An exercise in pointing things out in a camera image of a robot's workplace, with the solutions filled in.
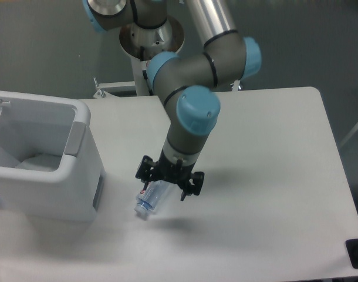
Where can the clear plastic water bottle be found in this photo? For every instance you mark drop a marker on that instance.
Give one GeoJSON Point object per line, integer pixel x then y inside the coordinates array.
{"type": "Point", "coordinates": [152, 197]}

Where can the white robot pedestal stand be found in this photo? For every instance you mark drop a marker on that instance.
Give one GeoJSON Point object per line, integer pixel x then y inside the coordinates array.
{"type": "Point", "coordinates": [143, 64]}

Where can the white trash can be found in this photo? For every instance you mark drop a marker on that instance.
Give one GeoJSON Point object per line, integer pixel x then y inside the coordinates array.
{"type": "Point", "coordinates": [49, 162]}

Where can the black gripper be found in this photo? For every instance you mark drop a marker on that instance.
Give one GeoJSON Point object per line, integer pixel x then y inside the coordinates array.
{"type": "Point", "coordinates": [190, 183]}

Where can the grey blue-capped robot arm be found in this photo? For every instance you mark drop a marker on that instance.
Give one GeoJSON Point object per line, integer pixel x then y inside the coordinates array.
{"type": "Point", "coordinates": [192, 111]}

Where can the black clamp at table edge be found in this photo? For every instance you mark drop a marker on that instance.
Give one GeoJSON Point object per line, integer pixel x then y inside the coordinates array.
{"type": "Point", "coordinates": [352, 249]}

